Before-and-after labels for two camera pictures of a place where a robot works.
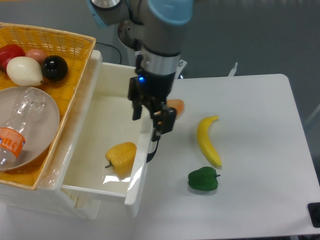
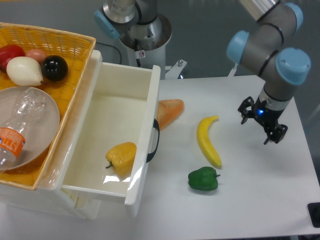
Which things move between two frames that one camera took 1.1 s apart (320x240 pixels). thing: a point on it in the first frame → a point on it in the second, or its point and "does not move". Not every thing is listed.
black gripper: [156, 88] → [269, 117]
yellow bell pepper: [121, 156] does not move
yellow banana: [203, 124] does not move
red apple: [8, 52] does not move
